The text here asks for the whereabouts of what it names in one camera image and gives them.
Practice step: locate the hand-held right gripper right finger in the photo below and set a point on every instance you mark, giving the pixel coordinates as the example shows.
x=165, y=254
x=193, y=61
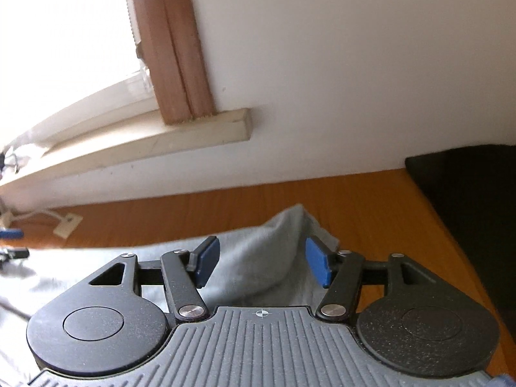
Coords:
x=316, y=260

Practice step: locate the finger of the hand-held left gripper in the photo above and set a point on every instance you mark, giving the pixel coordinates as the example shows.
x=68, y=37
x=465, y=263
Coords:
x=14, y=254
x=10, y=234

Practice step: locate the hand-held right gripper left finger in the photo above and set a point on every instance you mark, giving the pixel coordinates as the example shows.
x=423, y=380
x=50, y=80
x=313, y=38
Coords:
x=207, y=260

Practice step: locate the grey sweatshirt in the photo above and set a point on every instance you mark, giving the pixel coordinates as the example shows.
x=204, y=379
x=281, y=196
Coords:
x=258, y=258

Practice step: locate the beige window sill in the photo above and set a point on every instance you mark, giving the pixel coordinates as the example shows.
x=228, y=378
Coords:
x=161, y=141

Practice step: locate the black bag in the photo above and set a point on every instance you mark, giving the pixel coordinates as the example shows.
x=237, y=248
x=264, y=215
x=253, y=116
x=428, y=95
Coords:
x=475, y=201

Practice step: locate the white window frame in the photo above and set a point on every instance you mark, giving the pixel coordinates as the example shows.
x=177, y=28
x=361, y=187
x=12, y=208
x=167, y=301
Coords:
x=100, y=100

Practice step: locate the wooden window frame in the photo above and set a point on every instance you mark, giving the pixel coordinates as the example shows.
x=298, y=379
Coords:
x=169, y=48

